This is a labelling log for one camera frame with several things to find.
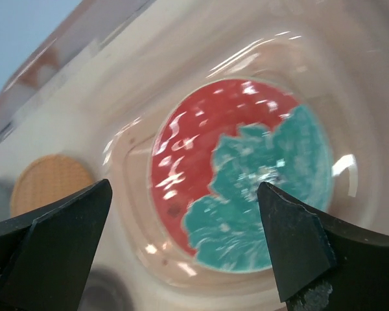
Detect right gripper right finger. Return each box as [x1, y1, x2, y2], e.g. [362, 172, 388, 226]
[257, 182, 389, 310]

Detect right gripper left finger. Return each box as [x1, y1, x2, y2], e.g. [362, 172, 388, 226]
[0, 179, 112, 310]

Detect woven bamboo plate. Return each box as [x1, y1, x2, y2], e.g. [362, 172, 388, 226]
[10, 154, 95, 217]

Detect red and teal plate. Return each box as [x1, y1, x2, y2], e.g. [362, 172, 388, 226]
[148, 78, 334, 273]

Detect pink translucent plastic bin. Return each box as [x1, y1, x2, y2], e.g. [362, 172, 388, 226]
[0, 1, 389, 310]

